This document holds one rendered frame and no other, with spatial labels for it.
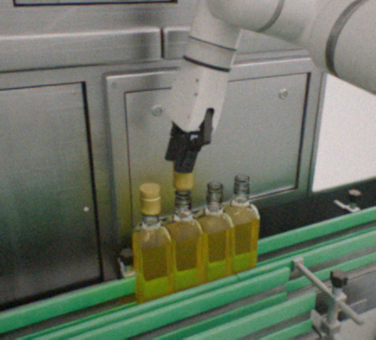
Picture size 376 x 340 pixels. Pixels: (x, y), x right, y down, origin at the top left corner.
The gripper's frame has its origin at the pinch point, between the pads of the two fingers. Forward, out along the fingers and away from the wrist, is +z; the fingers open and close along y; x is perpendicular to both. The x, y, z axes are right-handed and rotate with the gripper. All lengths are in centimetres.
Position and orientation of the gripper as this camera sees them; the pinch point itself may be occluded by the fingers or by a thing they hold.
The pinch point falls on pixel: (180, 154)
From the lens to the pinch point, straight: 66.7
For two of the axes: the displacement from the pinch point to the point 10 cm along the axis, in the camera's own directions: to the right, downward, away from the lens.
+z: -2.6, 9.2, 3.0
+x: 8.9, 1.0, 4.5
